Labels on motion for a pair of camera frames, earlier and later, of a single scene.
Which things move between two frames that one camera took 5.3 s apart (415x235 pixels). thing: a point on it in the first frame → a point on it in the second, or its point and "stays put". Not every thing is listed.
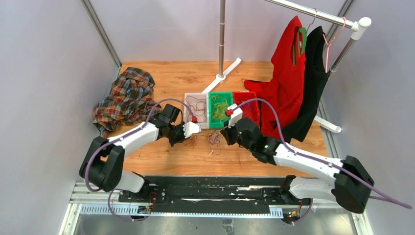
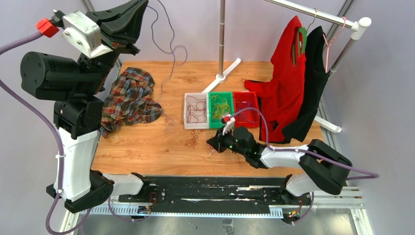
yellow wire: [220, 106] stays put
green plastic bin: [218, 103] stays put
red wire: [197, 108] stays put
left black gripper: [182, 138] → [120, 25]
